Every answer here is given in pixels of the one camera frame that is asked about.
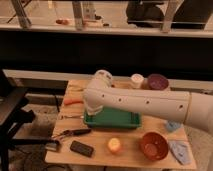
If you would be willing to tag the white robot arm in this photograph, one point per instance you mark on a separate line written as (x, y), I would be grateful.
(191, 109)

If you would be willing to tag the white cup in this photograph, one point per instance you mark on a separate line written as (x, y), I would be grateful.
(136, 81)

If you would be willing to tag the green plastic tray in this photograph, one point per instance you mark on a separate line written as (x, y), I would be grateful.
(113, 118)

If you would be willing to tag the purple bowl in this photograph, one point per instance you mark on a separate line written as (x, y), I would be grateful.
(157, 82)

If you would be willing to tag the metal fork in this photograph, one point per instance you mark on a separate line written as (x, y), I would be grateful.
(70, 117)

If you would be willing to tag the yellow apple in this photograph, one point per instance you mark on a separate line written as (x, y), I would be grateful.
(114, 145)

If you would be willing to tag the black rectangular block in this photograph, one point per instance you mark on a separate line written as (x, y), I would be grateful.
(82, 148)

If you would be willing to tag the blue cloth middle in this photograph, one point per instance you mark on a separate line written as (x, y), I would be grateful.
(172, 126)

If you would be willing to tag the blue cloth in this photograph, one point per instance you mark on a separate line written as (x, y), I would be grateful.
(180, 151)
(172, 126)

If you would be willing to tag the red bowl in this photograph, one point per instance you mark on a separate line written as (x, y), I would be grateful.
(154, 146)

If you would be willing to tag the small grey brush block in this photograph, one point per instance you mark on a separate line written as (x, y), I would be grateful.
(52, 147)

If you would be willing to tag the black stand left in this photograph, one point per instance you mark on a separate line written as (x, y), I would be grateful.
(12, 117)

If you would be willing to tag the blue cloth front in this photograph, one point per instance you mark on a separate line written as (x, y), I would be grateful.
(180, 151)

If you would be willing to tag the black handled tool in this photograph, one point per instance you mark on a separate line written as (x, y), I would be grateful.
(75, 132)

